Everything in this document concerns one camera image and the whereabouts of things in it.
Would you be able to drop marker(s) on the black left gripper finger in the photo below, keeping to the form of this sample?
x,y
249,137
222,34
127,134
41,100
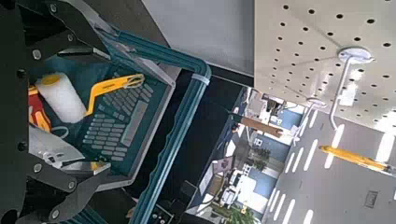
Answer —
x,y
77,25
81,193

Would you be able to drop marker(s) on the grey crate with teal inside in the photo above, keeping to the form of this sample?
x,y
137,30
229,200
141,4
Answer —
x,y
124,124

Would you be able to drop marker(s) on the white zip tie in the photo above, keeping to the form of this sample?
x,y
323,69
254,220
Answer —
x,y
200,79

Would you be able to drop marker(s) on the green potted plant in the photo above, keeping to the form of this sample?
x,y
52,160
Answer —
x,y
239,216

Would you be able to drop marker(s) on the beige pegboard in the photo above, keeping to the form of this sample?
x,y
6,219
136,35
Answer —
x,y
311,77

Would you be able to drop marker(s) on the white peg hook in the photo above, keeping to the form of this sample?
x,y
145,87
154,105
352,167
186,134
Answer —
x,y
355,55
316,102

